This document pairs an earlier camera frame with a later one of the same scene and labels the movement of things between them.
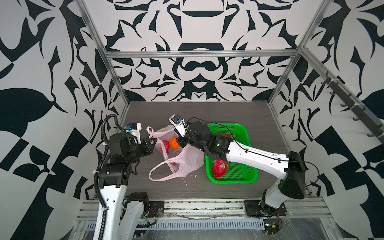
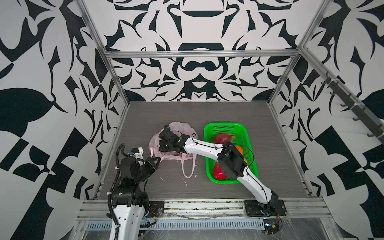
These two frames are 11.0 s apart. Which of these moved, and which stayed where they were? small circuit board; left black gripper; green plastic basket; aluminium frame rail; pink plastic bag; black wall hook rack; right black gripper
Moved: pink plastic bag; left black gripper; right black gripper
Stayed: black wall hook rack; aluminium frame rail; green plastic basket; small circuit board
